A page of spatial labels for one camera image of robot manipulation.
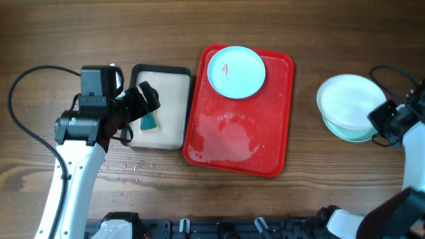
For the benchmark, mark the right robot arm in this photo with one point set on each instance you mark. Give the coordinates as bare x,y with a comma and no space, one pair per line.
395,217

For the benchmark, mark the light blue plate far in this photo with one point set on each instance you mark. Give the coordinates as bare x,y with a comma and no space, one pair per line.
236,72

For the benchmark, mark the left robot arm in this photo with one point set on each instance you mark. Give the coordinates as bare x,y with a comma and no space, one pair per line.
82,139

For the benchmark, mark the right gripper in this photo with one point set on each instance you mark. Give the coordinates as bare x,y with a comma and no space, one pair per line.
376,116

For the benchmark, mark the light green plate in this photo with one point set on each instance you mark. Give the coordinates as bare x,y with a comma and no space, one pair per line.
355,136

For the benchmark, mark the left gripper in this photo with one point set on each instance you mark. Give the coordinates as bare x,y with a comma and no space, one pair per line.
141,106

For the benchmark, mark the white plate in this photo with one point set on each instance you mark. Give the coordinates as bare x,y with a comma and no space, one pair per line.
347,99

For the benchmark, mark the black tray with soapy water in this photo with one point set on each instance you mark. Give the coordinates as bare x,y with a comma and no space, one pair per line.
173,83

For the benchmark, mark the green scouring sponge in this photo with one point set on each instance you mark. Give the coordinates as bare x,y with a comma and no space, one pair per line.
148,122

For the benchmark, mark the red plastic tray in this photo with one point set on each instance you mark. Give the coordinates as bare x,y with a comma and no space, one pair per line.
246,136

